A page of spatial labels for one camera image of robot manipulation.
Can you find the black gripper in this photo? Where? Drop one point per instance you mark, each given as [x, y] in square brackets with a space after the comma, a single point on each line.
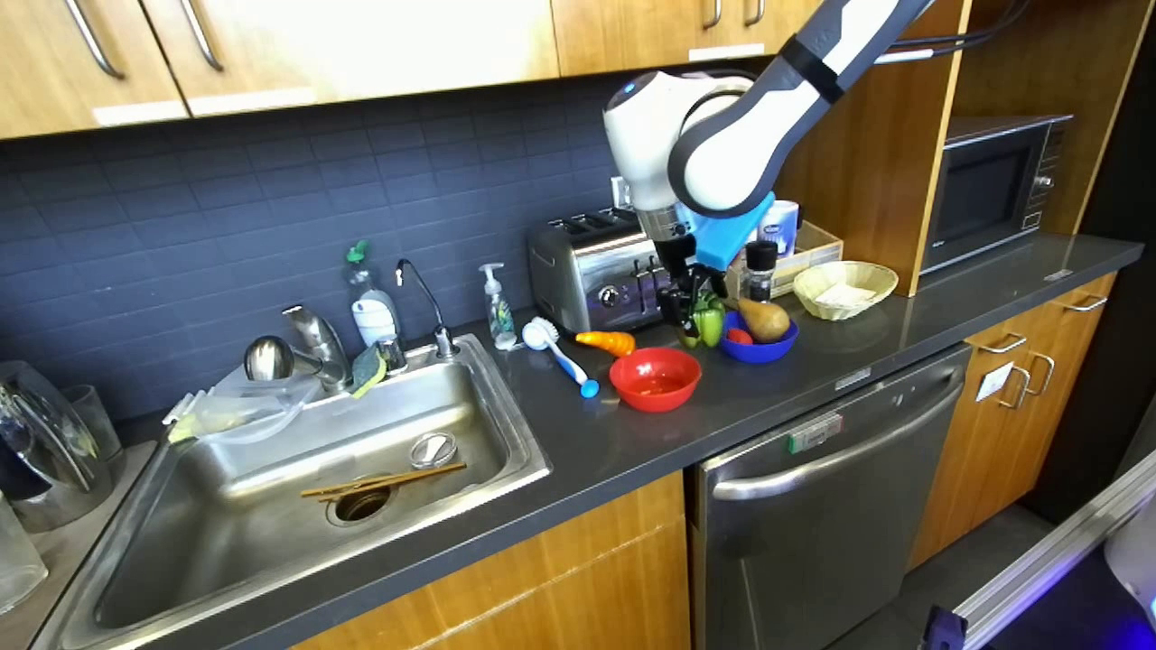
[680, 256]

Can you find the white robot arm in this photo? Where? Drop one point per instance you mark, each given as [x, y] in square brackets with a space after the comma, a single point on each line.
[725, 130]

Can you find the red fruit toy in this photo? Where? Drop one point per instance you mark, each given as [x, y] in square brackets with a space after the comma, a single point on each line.
[737, 337]

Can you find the black-capped spice shaker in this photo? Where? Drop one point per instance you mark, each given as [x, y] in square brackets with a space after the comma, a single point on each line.
[759, 272]

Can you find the blue plastic bowl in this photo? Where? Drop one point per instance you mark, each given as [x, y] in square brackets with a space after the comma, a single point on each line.
[759, 351]

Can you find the red plastic bowl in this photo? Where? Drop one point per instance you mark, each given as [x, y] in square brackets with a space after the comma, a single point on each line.
[654, 383]

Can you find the silver four-slot toaster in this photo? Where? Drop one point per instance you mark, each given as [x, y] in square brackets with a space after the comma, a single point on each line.
[591, 277]

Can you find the white and blue canister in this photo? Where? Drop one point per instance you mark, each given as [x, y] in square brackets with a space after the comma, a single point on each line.
[784, 220]

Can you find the light wooden box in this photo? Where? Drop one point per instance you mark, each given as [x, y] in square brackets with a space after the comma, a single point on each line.
[819, 253]

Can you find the pale wicker basket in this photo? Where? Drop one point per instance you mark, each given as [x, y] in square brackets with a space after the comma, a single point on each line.
[848, 291]

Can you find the clear hand soap pump bottle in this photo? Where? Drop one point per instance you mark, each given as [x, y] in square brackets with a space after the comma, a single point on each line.
[499, 319]

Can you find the stainless steel dishwasher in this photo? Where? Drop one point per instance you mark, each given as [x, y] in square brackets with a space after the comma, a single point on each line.
[819, 505]

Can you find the tall wooden shelf unit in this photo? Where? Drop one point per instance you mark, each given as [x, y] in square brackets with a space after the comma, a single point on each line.
[892, 166]

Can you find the thin black gooseneck tap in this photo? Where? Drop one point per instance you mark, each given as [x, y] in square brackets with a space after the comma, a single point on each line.
[429, 302]

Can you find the metal sink strainer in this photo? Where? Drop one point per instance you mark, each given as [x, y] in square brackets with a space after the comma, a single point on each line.
[435, 449]

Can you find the stainless steel microwave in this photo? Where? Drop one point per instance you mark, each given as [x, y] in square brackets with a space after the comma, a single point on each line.
[988, 192]

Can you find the wooden base cabinet under sink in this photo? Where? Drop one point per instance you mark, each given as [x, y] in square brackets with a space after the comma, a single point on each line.
[544, 588]

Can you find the dish soap bottle green cap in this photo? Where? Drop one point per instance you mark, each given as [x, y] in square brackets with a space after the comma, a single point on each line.
[373, 315]

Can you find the green sponge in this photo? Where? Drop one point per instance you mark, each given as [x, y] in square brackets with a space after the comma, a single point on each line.
[367, 372]

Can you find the wooden base cabinet with tag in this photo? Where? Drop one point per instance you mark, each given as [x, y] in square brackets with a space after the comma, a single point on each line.
[1023, 421]

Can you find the chrome sink faucet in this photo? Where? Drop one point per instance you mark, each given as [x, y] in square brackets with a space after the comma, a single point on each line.
[315, 340]

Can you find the round metal ladle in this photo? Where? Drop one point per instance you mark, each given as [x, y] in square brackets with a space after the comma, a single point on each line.
[265, 359]

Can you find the clear plastic wrap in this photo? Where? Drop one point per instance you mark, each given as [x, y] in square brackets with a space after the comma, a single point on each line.
[235, 404]

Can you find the stainless steel sink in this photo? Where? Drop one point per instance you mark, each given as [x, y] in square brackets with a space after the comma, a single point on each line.
[277, 528]

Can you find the glass kettle jug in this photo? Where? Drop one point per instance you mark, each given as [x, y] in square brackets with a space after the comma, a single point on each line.
[56, 445]

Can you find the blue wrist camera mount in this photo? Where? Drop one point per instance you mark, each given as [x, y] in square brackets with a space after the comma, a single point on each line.
[729, 237]

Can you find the wooden wall cabinet door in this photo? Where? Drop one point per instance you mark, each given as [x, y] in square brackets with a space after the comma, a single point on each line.
[58, 96]
[618, 32]
[385, 48]

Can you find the aluminium frame rail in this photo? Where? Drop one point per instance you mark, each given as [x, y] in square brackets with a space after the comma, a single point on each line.
[1048, 564]

